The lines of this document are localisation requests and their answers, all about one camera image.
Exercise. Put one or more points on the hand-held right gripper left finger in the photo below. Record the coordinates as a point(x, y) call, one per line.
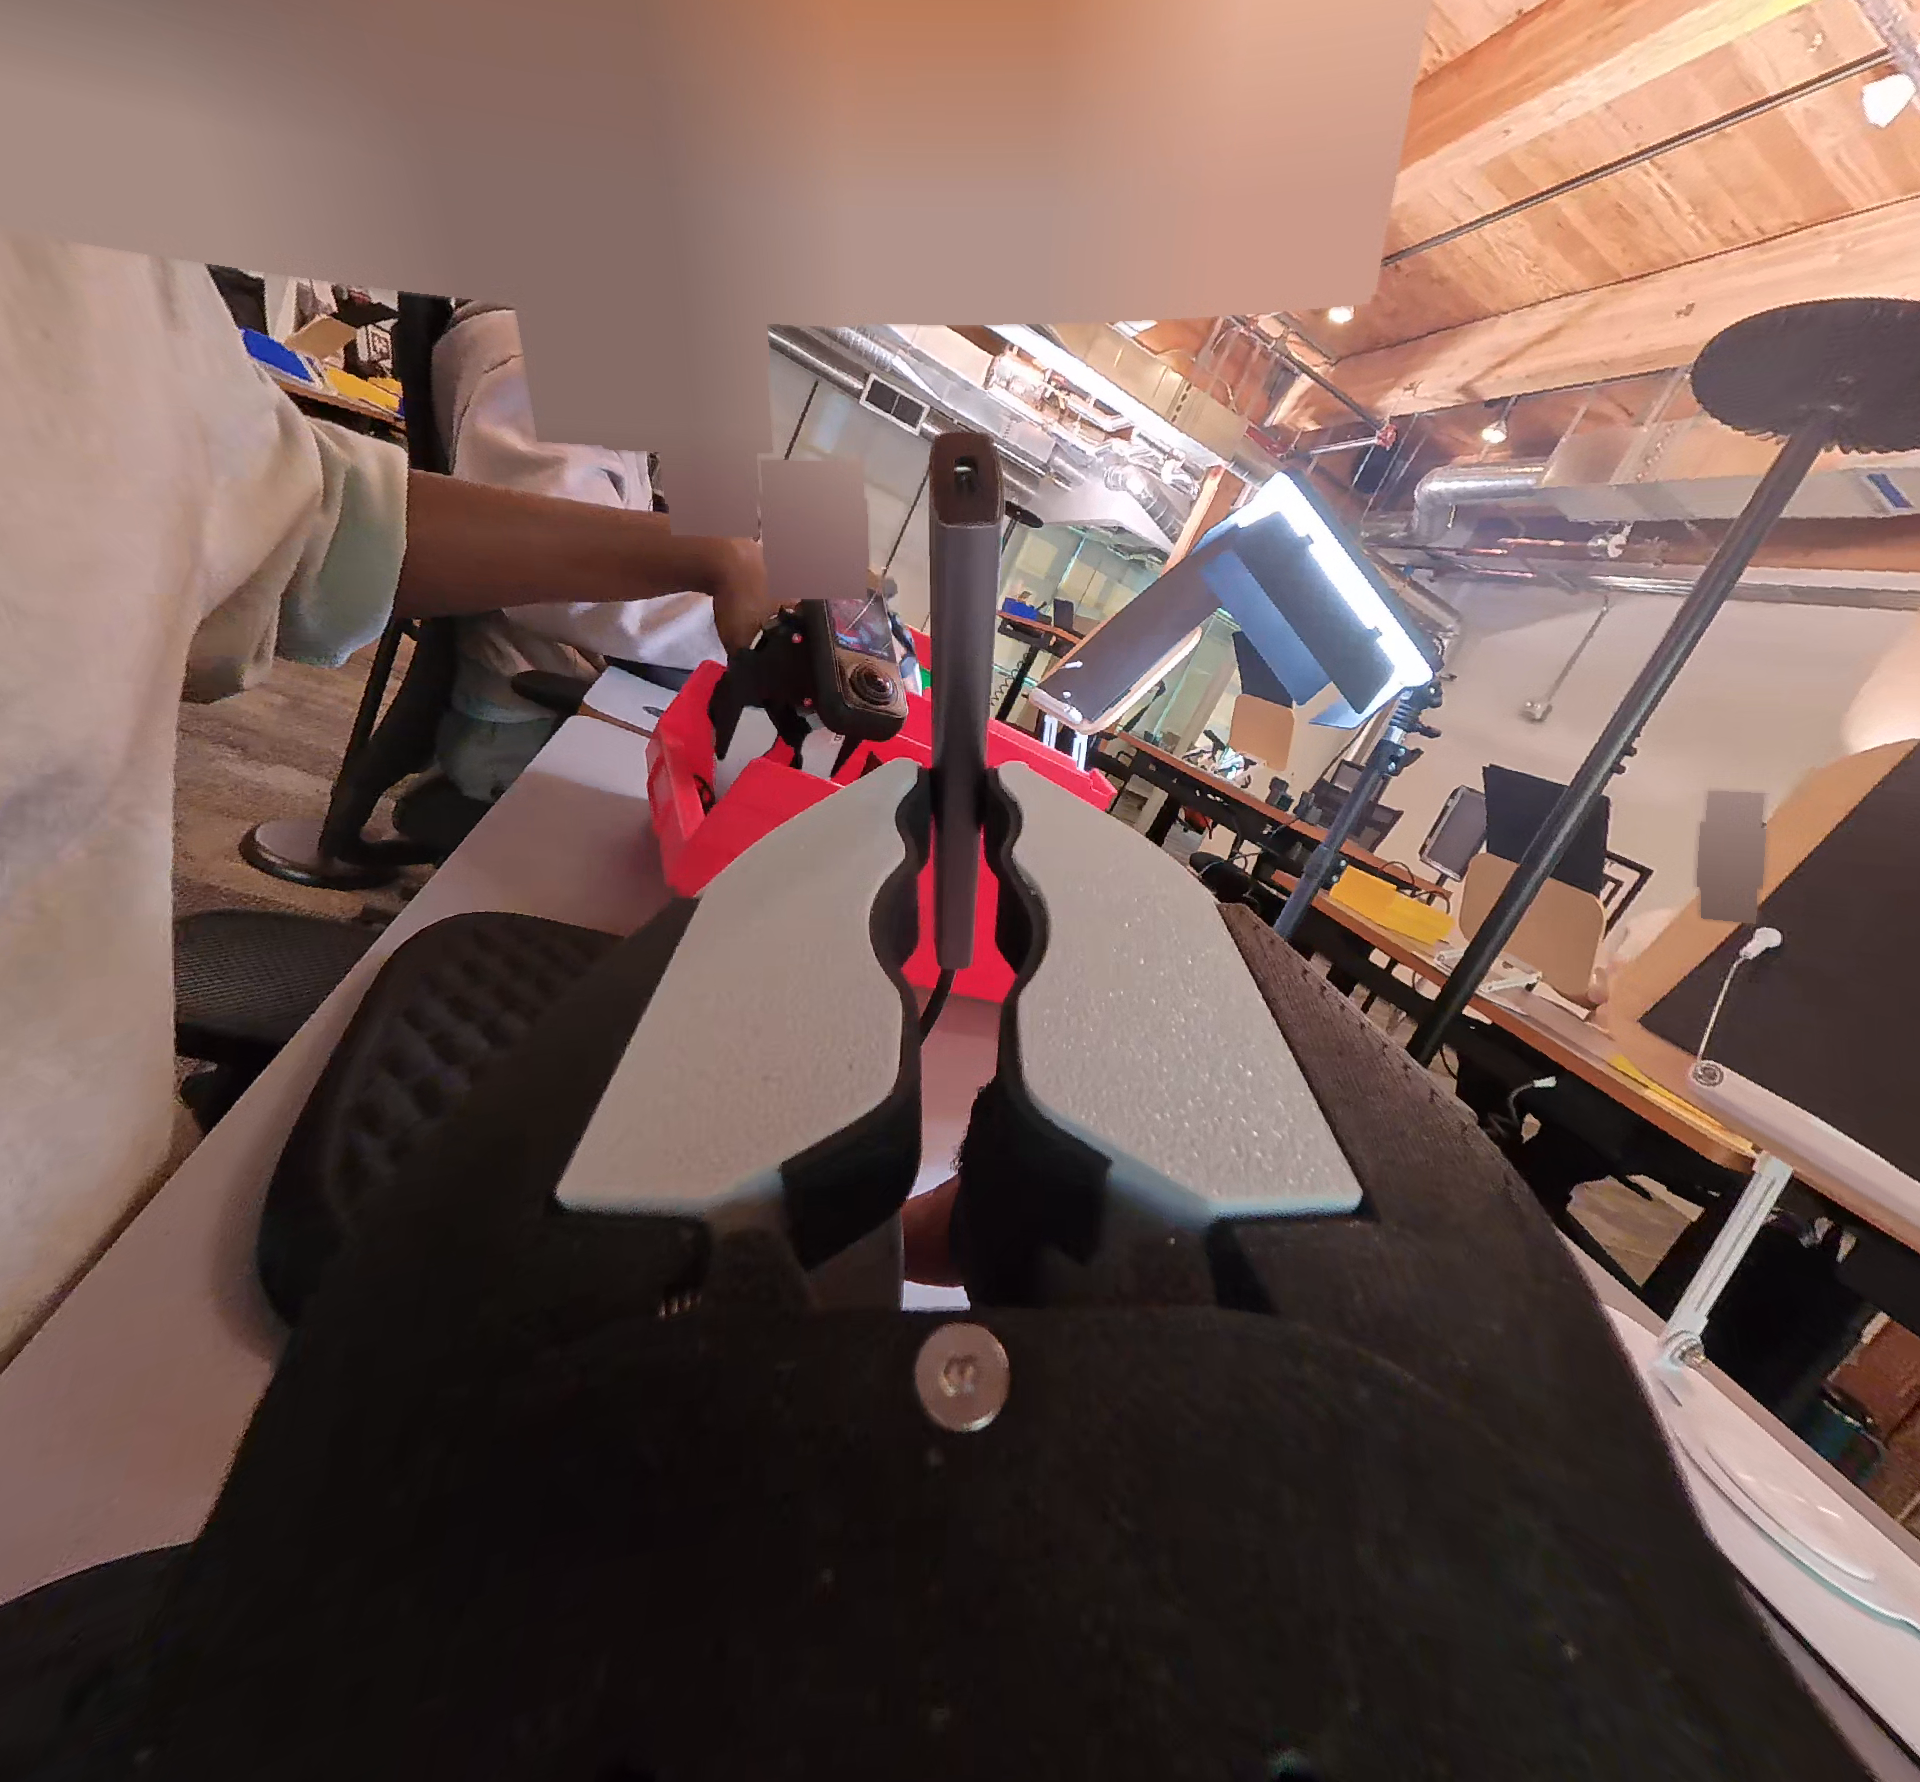
point(750, 1048)

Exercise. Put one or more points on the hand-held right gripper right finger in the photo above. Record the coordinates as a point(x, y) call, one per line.
point(1171, 1062)

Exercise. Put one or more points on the red plastic bin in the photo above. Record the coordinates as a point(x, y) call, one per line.
point(704, 807)

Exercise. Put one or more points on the person's left hand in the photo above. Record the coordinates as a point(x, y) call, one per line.
point(742, 598)

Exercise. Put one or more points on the yellow plastic bin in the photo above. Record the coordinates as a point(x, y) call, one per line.
point(1388, 905)

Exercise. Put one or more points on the black mesh padded rest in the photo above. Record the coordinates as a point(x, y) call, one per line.
point(436, 1048)

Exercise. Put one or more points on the light panel tripod stand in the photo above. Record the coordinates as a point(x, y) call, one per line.
point(1373, 793)

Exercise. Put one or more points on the studio light panel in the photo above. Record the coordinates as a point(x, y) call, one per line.
point(1290, 598)

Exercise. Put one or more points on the black pole stand with disc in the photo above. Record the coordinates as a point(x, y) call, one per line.
point(1650, 703)

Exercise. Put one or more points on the black foam board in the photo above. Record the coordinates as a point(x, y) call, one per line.
point(1815, 944)

